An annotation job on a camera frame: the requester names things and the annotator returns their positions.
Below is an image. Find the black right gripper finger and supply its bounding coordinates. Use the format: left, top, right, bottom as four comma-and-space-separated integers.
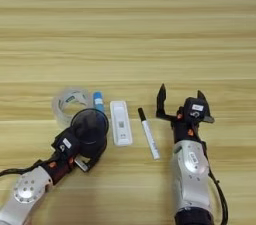
155, 82, 178, 122
196, 89, 212, 119

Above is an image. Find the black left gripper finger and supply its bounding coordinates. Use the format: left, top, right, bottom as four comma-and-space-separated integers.
72, 117, 98, 143
79, 141, 108, 172

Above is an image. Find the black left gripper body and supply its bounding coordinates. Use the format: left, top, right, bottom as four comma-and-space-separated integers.
40, 128, 92, 186

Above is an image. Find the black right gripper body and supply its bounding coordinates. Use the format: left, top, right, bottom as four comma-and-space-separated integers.
170, 111, 216, 144

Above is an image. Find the black mesh pen cup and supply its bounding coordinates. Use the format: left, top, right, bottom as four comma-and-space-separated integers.
70, 107, 110, 159

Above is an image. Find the white marker with black cap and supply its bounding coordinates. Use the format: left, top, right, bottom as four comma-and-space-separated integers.
137, 107, 161, 161

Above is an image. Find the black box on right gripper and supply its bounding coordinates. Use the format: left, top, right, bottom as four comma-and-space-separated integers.
182, 96, 207, 119

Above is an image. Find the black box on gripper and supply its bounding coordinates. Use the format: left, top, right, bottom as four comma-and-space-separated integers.
53, 134, 81, 157
182, 96, 207, 119

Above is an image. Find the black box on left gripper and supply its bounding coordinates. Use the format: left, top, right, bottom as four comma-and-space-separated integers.
53, 134, 81, 157

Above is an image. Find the blue glue stick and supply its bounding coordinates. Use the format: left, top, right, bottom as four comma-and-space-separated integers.
92, 91, 107, 117

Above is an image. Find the clear tape roll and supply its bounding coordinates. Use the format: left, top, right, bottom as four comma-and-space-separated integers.
51, 86, 95, 129

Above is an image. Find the white rectangular plastic device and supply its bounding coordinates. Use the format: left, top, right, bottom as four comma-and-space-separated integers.
109, 99, 134, 147

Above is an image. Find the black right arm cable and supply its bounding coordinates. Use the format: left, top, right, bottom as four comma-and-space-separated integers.
200, 141, 230, 225

